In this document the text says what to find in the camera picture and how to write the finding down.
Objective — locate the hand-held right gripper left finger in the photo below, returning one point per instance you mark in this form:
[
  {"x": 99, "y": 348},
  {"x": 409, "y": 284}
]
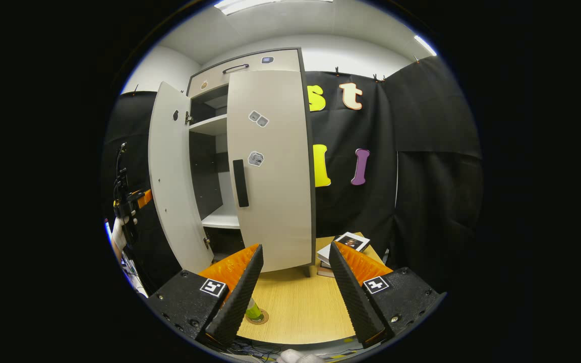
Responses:
[{"x": 240, "y": 297}]

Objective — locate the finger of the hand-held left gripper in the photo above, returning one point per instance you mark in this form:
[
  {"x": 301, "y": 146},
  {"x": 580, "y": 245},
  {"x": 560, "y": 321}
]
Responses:
[{"x": 144, "y": 198}]

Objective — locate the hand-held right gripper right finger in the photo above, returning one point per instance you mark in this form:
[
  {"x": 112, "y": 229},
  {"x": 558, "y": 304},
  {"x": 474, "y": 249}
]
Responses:
[{"x": 353, "y": 302}]

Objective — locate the green tea bottle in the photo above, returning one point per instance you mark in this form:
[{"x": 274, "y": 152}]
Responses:
[{"x": 253, "y": 311}]

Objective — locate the round cork coaster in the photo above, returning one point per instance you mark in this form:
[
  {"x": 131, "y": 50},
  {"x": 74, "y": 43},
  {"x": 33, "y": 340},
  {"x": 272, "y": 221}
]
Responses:
[{"x": 263, "y": 318}]

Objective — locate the grey cabinet door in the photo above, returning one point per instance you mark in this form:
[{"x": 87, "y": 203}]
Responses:
[
  {"x": 174, "y": 176},
  {"x": 280, "y": 201}
]

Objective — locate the grey cabinet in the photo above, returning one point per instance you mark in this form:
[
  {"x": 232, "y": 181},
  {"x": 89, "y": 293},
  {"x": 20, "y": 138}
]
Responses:
[{"x": 213, "y": 125}]

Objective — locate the brown-edged book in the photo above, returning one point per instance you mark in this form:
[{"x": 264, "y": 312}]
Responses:
[{"x": 325, "y": 272}]

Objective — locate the white book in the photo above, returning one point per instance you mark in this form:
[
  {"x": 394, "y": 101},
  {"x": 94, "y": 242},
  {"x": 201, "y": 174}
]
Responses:
[{"x": 343, "y": 244}]

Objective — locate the black backdrop cloth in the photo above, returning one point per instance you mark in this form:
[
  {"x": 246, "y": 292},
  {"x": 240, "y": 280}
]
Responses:
[{"x": 421, "y": 176}]

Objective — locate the grey drawer front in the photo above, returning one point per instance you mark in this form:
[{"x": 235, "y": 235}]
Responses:
[{"x": 257, "y": 73}]

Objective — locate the long ceiling light panel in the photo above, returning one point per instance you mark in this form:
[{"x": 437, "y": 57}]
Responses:
[{"x": 270, "y": 4}]

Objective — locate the narrow ceiling light panel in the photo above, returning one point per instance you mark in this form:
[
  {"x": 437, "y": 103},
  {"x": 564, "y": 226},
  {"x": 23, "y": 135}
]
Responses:
[{"x": 424, "y": 45}]

